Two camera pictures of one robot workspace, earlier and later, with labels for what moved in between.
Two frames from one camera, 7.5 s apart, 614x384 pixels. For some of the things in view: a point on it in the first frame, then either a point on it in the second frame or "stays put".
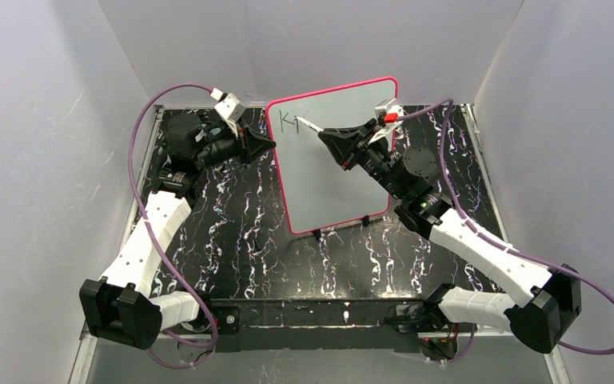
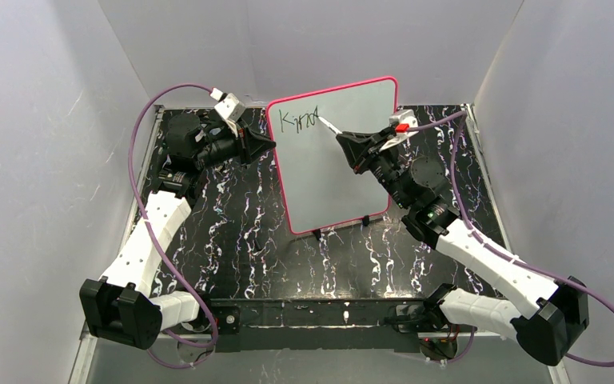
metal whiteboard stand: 318,233 stays put
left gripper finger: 257,146 stays put
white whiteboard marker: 308,124 → 332,128
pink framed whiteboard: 315,191 stays put
